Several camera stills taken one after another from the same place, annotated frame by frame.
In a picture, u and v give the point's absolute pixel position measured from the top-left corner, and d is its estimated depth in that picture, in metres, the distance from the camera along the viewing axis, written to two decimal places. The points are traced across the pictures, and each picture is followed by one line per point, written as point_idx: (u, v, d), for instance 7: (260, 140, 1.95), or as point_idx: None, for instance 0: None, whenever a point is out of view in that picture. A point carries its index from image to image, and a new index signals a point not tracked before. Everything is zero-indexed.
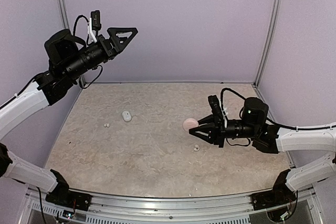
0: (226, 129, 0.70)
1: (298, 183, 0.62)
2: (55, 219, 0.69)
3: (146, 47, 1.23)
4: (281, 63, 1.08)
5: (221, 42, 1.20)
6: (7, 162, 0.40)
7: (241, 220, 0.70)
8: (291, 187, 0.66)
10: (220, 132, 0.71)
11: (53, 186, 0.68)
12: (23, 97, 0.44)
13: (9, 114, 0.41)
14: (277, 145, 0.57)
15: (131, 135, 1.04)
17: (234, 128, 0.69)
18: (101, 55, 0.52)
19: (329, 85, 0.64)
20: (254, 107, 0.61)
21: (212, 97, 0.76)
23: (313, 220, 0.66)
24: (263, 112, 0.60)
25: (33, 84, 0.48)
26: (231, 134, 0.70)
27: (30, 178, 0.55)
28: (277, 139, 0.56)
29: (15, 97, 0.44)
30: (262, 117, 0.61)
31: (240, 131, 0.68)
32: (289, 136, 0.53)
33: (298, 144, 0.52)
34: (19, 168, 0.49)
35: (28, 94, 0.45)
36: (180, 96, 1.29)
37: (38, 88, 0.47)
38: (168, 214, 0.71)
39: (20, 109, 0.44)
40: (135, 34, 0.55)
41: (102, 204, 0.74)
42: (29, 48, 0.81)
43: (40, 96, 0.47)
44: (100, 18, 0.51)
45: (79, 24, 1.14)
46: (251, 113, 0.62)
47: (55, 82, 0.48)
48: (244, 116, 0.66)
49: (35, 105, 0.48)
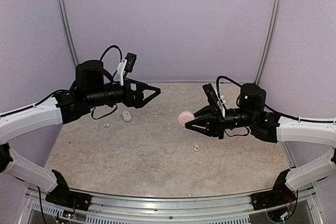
0: (224, 119, 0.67)
1: (297, 180, 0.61)
2: (55, 219, 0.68)
3: (146, 48, 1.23)
4: (281, 62, 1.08)
5: (221, 42, 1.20)
6: (7, 160, 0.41)
7: (241, 220, 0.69)
8: (291, 187, 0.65)
10: (218, 123, 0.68)
11: (53, 187, 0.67)
12: (41, 109, 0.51)
13: (25, 119, 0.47)
14: (277, 133, 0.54)
15: (131, 135, 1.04)
17: (232, 117, 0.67)
18: (120, 96, 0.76)
19: (329, 85, 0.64)
20: (251, 92, 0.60)
21: (207, 86, 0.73)
23: (313, 220, 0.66)
24: (261, 97, 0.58)
25: (52, 100, 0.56)
26: (229, 123, 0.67)
27: (29, 177, 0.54)
28: (278, 127, 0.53)
29: (33, 106, 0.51)
30: (259, 102, 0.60)
31: (238, 120, 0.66)
32: (291, 127, 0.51)
33: (299, 135, 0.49)
34: (19, 167, 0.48)
35: (46, 107, 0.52)
36: (180, 96, 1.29)
37: (56, 105, 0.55)
38: (168, 214, 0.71)
39: (35, 119, 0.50)
40: (158, 93, 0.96)
41: (102, 204, 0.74)
42: (29, 48, 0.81)
43: (56, 113, 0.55)
44: (132, 63, 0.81)
45: (79, 24, 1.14)
46: (249, 100, 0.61)
47: (72, 104, 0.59)
48: (241, 104, 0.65)
49: (49, 120, 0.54)
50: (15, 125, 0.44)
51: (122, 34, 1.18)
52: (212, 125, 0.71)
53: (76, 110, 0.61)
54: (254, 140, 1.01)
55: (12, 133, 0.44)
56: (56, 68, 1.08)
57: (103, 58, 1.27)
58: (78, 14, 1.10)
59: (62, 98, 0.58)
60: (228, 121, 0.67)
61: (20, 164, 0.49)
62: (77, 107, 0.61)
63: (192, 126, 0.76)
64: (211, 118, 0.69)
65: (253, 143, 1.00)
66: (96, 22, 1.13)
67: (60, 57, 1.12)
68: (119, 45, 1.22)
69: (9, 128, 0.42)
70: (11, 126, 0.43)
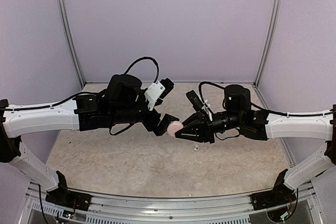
0: (213, 123, 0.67)
1: (295, 178, 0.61)
2: (55, 219, 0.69)
3: (146, 47, 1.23)
4: (281, 62, 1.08)
5: (221, 42, 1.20)
6: (15, 154, 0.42)
7: (241, 220, 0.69)
8: (290, 186, 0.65)
10: (207, 126, 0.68)
11: (52, 187, 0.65)
12: (56, 112, 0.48)
13: (36, 119, 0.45)
14: (267, 130, 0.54)
15: (131, 135, 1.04)
17: (220, 121, 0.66)
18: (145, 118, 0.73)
19: (329, 85, 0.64)
20: (233, 93, 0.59)
21: (191, 92, 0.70)
23: (313, 220, 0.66)
24: (243, 96, 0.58)
25: (73, 104, 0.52)
26: (219, 127, 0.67)
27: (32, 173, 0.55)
28: (267, 125, 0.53)
29: (50, 107, 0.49)
30: (244, 100, 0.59)
31: (227, 122, 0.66)
32: (280, 123, 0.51)
33: (290, 130, 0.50)
34: (25, 162, 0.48)
35: (62, 111, 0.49)
36: (180, 96, 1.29)
37: (74, 110, 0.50)
38: (168, 214, 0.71)
39: (49, 120, 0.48)
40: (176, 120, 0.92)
41: (102, 204, 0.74)
42: (30, 48, 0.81)
43: (72, 118, 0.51)
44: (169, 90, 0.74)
45: (79, 24, 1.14)
46: (232, 100, 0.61)
47: (94, 114, 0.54)
48: (228, 106, 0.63)
49: (65, 124, 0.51)
50: (25, 123, 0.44)
51: (122, 34, 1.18)
52: (202, 129, 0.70)
53: (95, 120, 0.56)
54: (254, 140, 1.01)
55: (23, 129, 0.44)
56: (56, 68, 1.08)
57: (104, 58, 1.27)
58: (79, 14, 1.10)
59: (83, 104, 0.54)
60: (217, 125, 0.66)
61: (27, 159, 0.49)
62: (98, 118, 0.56)
63: (182, 134, 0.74)
64: (200, 123, 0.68)
65: (253, 143, 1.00)
66: (96, 22, 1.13)
67: (60, 57, 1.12)
68: (119, 45, 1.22)
69: (19, 125, 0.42)
70: (22, 123, 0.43)
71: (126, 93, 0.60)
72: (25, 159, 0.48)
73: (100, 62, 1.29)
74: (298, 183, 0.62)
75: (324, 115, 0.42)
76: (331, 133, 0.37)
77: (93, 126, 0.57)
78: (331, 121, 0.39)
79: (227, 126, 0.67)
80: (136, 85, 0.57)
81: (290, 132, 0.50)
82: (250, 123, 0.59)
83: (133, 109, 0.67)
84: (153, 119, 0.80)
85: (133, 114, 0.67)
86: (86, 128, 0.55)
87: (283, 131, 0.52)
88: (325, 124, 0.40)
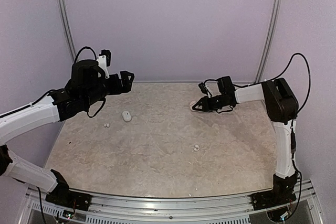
0: (210, 100, 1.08)
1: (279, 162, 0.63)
2: (55, 219, 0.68)
3: (147, 47, 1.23)
4: (281, 62, 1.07)
5: (221, 42, 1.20)
6: (6, 161, 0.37)
7: (241, 220, 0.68)
8: (281, 173, 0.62)
10: (208, 103, 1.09)
11: (53, 186, 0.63)
12: (38, 107, 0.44)
13: (20, 120, 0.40)
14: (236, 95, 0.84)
15: (131, 135, 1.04)
17: (214, 99, 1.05)
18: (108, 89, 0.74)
19: (328, 85, 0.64)
20: (221, 79, 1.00)
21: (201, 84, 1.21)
23: (313, 220, 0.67)
24: (222, 80, 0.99)
25: (48, 97, 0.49)
26: (213, 103, 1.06)
27: (31, 179, 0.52)
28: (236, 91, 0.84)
29: (29, 105, 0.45)
30: (226, 82, 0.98)
31: (218, 100, 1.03)
32: (241, 89, 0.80)
33: (245, 95, 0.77)
34: (19, 168, 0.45)
35: (43, 105, 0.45)
36: (180, 96, 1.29)
37: (52, 102, 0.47)
38: (168, 214, 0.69)
39: (32, 119, 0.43)
40: (133, 77, 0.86)
41: (102, 204, 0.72)
42: (29, 47, 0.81)
43: (53, 111, 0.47)
44: (109, 57, 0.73)
45: (79, 23, 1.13)
46: (220, 83, 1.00)
47: (69, 101, 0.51)
48: (220, 86, 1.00)
49: (46, 119, 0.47)
50: (9, 127, 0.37)
51: (122, 34, 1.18)
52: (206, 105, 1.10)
53: (73, 107, 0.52)
54: (254, 140, 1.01)
55: (8, 137, 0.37)
56: (56, 68, 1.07)
57: None
58: (78, 13, 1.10)
59: (58, 96, 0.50)
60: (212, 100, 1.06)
61: (20, 165, 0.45)
62: (76, 105, 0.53)
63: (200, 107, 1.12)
64: (204, 99, 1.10)
65: (253, 143, 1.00)
66: (96, 22, 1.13)
67: (60, 57, 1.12)
68: (119, 45, 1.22)
69: (2, 131, 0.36)
70: (5, 128, 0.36)
71: (88, 73, 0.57)
72: (18, 166, 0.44)
73: None
74: (283, 168, 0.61)
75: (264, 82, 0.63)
76: (263, 92, 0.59)
77: (74, 112, 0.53)
78: (263, 82, 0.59)
79: (220, 100, 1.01)
80: (94, 63, 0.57)
81: (250, 96, 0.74)
82: (227, 92, 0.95)
83: (98, 86, 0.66)
84: (114, 82, 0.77)
85: (100, 89, 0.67)
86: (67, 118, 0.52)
87: (248, 96, 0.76)
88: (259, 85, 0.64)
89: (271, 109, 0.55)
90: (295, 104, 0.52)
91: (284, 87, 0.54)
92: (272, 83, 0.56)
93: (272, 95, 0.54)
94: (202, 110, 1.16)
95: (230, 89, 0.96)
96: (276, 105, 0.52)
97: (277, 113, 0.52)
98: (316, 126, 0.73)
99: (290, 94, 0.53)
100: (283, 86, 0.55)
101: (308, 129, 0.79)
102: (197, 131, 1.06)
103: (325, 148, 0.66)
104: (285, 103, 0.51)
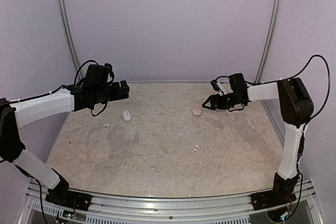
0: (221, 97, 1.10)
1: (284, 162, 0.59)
2: (55, 219, 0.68)
3: (147, 46, 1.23)
4: (280, 62, 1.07)
5: (221, 42, 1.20)
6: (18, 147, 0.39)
7: (241, 220, 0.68)
8: (282, 174, 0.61)
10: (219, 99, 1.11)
11: (55, 182, 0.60)
12: (56, 96, 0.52)
13: (44, 105, 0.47)
14: (248, 92, 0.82)
15: (131, 135, 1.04)
17: (226, 96, 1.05)
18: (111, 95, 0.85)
19: (328, 85, 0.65)
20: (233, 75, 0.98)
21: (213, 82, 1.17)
23: (313, 220, 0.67)
24: (234, 77, 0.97)
25: (64, 89, 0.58)
26: (224, 100, 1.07)
27: (37, 173, 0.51)
28: (248, 88, 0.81)
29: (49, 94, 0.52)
30: (239, 78, 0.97)
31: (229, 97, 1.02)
32: (253, 87, 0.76)
33: (258, 93, 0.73)
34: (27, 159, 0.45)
35: (61, 95, 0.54)
36: (180, 96, 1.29)
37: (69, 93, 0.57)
38: (168, 214, 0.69)
39: (51, 106, 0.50)
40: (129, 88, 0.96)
41: (102, 204, 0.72)
42: (29, 47, 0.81)
43: (66, 100, 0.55)
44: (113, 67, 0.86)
45: (79, 24, 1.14)
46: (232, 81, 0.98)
47: (82, 94, 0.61)
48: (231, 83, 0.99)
49: (61, 107, 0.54)
50: (35, 109, 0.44)
51: (122, 34, 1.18)
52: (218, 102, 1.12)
53: (86, 99, 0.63)
54: (254, 140, 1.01)
55: (31, 118, 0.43)
56: (56, 68, 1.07)
57: (103, 58, 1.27)
58: (78, 13, 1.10)
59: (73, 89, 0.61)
60: (224, 97, 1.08)
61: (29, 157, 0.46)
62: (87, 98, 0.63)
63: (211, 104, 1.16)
64: (215, 96, 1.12)
65: (253, 143, 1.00)
66: (96, 22, 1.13)
67: (60, 57, 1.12)
68: (119, 45, 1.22)
69: (29, 111, 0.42)
70: (30, 109, 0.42)
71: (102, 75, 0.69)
72: (23, 158, 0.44)
73: (100, 62, 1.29)
74: (287, 168, 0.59)
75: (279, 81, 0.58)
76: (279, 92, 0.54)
77: (84, 105, 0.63)
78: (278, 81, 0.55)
79: (231, 98, 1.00)
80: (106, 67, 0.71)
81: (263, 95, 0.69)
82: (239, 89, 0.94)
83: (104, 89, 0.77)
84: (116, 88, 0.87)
85: (105, 93, 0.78)
86: (77, 108, 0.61)
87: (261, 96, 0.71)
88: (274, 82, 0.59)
89: (286, 109, 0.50)
90: (311, 106, 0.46)
91: (298, 86, 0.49)
92: (287, 82, 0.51)
93: (285, 94, 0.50)
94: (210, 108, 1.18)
95: (242, 86, 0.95)
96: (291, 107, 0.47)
97: (292, 115, 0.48)
98: (316, 126, 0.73)
99: (306, 95, 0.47)
100: (298, 86, 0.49)
101: (309, 129, 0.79)
102: (197, 131, 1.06)
103: (325, 148, 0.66)
104: (301, 105, 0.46)
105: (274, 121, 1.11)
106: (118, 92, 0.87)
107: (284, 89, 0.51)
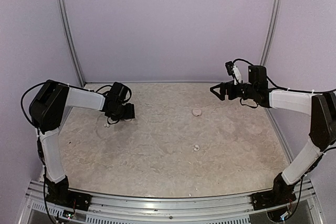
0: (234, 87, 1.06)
1: (293, 174, 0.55)
2: (55, 219, 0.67)
3: (147, 46, 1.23)
4: (281, 62, 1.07)
5: (221, 42, 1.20)
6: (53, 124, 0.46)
7: (241, 220, 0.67)
8: (285, 179, 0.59)
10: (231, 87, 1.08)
11: (60, 178, 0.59)
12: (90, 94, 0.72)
13: (82, 95, 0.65)
14: (270, 97, 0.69)
15: (131, 135, 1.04)
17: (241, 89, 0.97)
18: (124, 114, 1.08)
19: (326, 85, 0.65)
20: (254, 67, 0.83)
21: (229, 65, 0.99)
23: (313, 220, 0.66)
24: (258, 70, 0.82)
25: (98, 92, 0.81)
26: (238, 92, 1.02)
27: (51, 161, 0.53)
28: (272, 92, 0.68)
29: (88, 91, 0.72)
30: (261, 72, 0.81)
31: (244, 92, 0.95)
32: (280, 93, 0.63)
33: (285, 100, 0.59)
34: (50, 141, 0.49)
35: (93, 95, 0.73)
36: (180, 96, 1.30)
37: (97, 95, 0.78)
38: (168, 214, 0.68)
39: (85, 99, 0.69)
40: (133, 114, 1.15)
41: (102, 204, 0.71)
42: (29, 47, 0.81)
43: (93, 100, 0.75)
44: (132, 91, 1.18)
45: (79, 24, 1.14)
46: (252, 73, 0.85)
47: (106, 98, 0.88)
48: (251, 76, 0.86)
49: (90, 103, 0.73)
50: (78, 96, 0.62)
51: (123, 34, 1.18)
52: (230, 90, 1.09)
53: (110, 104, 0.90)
54: (254, 140, 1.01)
55: (72, 100, 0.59)
56: (56, 68, 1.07)
57: (103, 59, 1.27)
58: (79, 14, 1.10)
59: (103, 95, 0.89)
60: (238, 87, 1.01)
61: (52, 139, 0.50)
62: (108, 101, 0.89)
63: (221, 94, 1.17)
64: (229, 84, 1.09)
65: (253, 143, 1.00)
66: (96, 23, 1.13)
67: (60, 57, 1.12)
68: (119, 45, 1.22)
69: (75, 96, 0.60)
70: (75, 95, 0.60)
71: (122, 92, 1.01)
72: (51, 136, 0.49)
73: (100, 63, 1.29)
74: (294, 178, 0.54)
75: (314, 92, 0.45)
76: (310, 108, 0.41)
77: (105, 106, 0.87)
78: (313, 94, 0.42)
79: (245, 93, 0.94)
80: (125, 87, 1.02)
81: (289, 106, 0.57)
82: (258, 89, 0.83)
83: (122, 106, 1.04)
84: (129, 108, 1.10)
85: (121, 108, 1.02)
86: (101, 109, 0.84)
87: (286, 104, 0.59)
88: (308, 95, 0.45)
89: (316, 128, 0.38)
90: None
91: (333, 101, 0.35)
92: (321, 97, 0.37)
93: (318, 109, 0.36)
94: (218, 95, 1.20)
95: (262, 86, 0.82)
96: (321, 126, 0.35)
97: (323, 136, 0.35)
98: None
99: None
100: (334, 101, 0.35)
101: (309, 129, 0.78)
102: (197, 131, 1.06)
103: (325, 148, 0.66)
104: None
105: (274, 121, 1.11)
106: (128, 112, 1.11)
107: (315, 104, 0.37)
